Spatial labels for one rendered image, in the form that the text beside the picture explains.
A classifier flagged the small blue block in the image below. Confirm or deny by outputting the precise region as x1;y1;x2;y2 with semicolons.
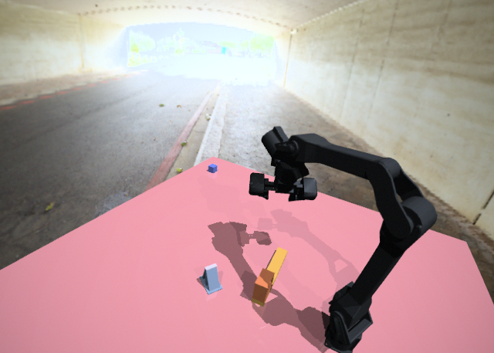
208;164;218;173

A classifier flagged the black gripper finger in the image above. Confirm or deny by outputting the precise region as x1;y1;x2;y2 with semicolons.
288;190;305;202
259;178;269;200

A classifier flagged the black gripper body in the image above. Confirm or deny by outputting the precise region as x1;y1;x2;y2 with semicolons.
249;172;317;200

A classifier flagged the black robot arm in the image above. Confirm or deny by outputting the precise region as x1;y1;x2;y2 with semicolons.
262;126;438;353

